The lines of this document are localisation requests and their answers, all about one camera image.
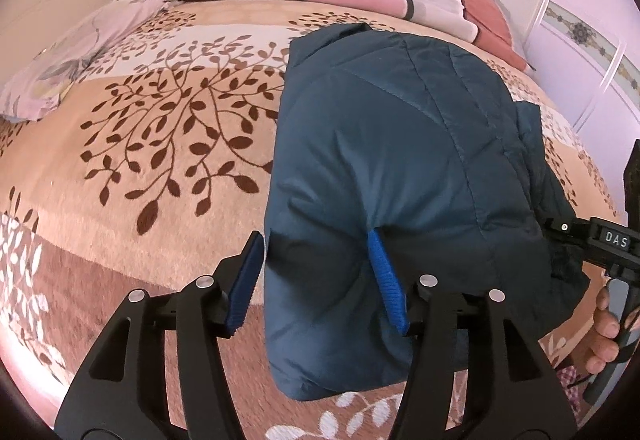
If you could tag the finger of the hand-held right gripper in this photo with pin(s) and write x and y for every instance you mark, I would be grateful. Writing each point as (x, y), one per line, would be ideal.
(565, 227)

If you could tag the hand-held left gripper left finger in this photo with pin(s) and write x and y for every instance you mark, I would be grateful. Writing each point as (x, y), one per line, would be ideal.
(245, 285)

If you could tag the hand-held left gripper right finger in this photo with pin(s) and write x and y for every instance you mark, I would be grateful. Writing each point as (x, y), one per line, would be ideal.
(387, 280)

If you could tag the dark teal padded jacket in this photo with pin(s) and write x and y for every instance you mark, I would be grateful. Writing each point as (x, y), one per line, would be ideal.
(390, 145)

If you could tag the person's right hand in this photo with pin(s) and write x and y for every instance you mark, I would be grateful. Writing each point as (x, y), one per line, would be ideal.
(607, 335)

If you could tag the pink checkered cloth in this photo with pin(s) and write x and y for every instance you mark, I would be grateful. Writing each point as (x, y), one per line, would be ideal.
(570, 390)

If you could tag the lilac sliding-door wardrobe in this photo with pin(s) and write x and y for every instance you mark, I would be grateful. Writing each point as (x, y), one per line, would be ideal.
(590, 70)

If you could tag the beige leaf-printed bed blanket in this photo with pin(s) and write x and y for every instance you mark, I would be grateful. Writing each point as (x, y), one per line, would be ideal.
(150, 120)

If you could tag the dusty rose pillow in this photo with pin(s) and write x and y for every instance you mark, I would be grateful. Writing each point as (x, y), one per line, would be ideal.
(485, 10)

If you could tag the lilac pillow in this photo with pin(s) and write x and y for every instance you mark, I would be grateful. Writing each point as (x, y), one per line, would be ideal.
(75, 55)

